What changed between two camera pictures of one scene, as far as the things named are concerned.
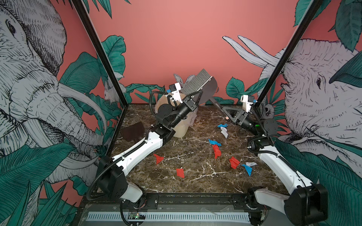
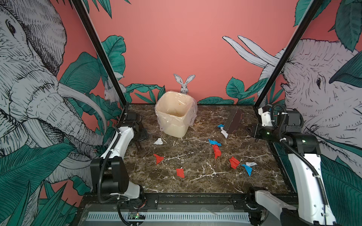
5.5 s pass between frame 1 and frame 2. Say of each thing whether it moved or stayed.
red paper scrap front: stayed
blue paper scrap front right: stayed
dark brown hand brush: moved
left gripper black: moved
